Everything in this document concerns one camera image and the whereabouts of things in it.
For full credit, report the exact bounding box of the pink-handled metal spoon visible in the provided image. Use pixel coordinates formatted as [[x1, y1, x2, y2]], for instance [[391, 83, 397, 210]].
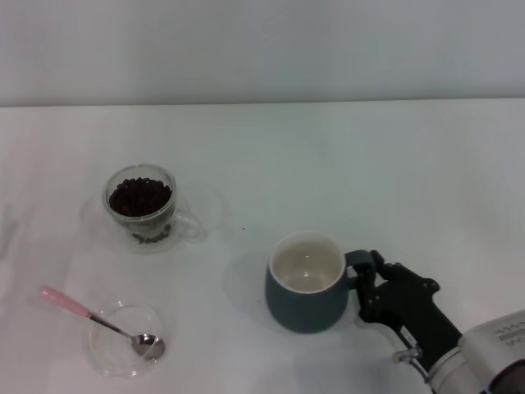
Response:
[[38, 285, 166, 361]]

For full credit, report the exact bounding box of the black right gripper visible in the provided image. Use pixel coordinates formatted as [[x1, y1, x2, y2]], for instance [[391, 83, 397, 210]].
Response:
[[353, 250, 461, 370]]

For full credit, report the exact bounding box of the double-walled clear glass cup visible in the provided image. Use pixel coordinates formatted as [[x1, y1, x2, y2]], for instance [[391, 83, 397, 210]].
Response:
[[101, 163, 205, 254]]

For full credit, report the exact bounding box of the clear glass saucer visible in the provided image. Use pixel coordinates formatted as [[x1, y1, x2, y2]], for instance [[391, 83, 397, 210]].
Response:
[[84, 300, 178, 379]]

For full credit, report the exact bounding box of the clear plastic cable clip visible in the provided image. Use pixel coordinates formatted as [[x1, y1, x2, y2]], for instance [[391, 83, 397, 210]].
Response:
[[392, 346, 423, 364]]

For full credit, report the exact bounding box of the dark teal ceramic mug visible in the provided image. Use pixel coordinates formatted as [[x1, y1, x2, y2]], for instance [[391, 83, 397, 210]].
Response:
[[264, 231, 377, 334]]

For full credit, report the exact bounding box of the pile of coffee beans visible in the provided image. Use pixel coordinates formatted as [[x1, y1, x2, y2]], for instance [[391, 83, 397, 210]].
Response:
[[108, 176, 172, 218]]

